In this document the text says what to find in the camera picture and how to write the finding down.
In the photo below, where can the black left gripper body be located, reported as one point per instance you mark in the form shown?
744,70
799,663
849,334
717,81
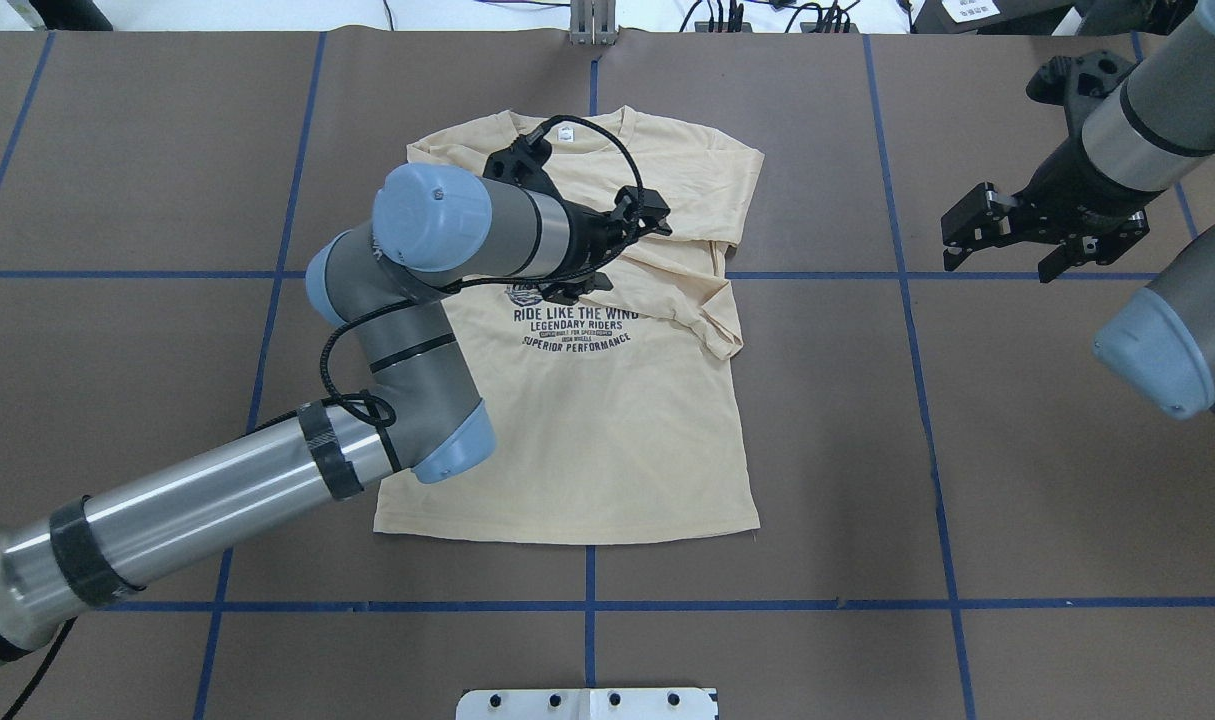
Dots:
594,240

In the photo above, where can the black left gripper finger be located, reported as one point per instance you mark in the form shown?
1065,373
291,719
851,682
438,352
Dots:
640,212
569,291

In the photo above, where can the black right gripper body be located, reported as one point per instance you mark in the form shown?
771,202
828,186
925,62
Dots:
1067,199

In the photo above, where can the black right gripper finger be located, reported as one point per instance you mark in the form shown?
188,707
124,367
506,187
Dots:
1104,249
977,221

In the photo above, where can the beige long-sleeve printed shirt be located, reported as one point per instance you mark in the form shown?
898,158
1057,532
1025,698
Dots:
616,418

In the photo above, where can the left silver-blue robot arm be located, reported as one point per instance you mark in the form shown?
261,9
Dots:
396,390

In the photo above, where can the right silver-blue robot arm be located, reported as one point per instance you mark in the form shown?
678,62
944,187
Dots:
1135,129

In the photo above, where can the dark equipment box top right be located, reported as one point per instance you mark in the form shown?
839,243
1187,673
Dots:
1047,18

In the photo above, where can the brown table mat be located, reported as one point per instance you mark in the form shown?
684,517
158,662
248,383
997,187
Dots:
963,514

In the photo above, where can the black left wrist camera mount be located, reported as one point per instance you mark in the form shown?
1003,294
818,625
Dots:
522,165

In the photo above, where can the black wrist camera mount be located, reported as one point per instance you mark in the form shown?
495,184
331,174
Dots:
1078,84
522,165

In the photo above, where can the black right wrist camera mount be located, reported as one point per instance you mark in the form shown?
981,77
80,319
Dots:
1078,84

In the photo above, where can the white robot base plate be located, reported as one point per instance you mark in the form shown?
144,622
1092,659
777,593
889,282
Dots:
590,703

